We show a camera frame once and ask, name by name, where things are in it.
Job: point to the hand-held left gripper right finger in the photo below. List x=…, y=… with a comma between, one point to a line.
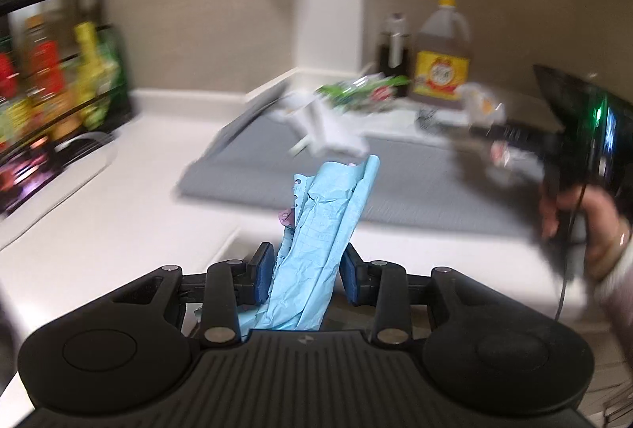
x=351, y=277

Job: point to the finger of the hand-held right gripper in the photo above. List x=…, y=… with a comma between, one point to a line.
x=514, y=132

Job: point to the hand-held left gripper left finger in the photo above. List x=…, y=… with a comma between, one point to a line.
x=264, y=272

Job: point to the white red wrapper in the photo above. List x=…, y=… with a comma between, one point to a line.
x=502, y=156

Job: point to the light blue paper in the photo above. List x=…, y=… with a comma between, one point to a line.
x=321, y=220

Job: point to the person's right forearm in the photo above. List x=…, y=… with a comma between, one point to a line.
x=618, y=304

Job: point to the person's right hand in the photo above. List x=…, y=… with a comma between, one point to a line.
x=601, y=220

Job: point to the grey mat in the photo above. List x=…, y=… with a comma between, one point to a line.
x=405, y=190

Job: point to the brown liquid jug yellow cap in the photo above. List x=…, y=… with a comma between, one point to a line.
x=440, y=42

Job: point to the printed white cloth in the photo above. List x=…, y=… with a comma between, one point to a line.
x=395, y=124

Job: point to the light green toothbrush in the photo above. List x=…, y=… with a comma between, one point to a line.
x=296, y=147

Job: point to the dark sauce dispenser bottle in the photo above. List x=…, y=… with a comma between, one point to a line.
x=393, y=57

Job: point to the crumpled white tissue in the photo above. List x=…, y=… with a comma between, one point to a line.
x=331, y=126

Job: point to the green snack wrapper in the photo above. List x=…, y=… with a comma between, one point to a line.
x=356, y=92

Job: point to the black metal rack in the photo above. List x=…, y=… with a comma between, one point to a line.
x=106, y=77

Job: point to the yellow green snack bag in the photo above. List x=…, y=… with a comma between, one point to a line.
x=94, y=72

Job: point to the red packet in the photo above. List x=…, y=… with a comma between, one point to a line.
x=5, y=77

